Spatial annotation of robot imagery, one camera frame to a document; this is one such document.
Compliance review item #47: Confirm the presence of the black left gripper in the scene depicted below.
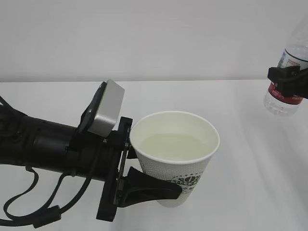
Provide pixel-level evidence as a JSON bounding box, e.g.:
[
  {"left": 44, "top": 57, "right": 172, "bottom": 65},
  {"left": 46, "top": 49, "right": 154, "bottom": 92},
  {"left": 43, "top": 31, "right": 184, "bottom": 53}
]
[{"left": 66, "top": 117, "right": 182, "bottom": 221}]

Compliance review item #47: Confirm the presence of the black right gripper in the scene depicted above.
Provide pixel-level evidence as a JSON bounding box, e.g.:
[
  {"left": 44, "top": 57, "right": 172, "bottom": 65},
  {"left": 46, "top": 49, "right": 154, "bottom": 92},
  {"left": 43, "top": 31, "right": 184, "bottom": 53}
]
[{"left": 267, "top": 66, "right": 308, "bottom": 99}]

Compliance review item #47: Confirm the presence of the clear water bottle red label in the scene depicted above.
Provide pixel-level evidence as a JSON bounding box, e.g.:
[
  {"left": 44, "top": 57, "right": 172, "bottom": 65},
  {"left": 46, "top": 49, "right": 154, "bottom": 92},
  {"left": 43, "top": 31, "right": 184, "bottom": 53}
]
[{"left": 264, "top": 16, "right": 308, "bottom": 116}]

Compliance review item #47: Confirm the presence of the white paper cup green logo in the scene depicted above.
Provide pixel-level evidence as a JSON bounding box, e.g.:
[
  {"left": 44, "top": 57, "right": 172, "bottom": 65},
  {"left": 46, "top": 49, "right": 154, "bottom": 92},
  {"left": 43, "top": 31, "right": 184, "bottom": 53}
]
[{"left": 129, "top": 111, "right": 220, "bottom": 208}]

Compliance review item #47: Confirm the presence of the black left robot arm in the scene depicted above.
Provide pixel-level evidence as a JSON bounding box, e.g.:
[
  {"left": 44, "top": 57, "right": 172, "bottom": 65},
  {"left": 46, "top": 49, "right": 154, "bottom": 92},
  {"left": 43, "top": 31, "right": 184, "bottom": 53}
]
[{"left": 0, "top": 100, "right": 182, "bottom": 228}]

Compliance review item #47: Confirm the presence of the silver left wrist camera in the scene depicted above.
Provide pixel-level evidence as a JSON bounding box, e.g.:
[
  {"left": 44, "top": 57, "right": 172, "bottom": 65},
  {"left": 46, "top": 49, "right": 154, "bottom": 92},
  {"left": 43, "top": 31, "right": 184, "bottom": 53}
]
[{"left": 77, "top": 80, "right": 125, "bottom": 137}]

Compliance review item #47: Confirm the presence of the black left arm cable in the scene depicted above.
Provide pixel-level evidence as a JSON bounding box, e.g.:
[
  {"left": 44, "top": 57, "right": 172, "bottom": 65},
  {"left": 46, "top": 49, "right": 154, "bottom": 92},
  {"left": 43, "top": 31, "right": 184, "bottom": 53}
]
[{"left": 0, "top": 149, "right": 94, "bottom": 229}]

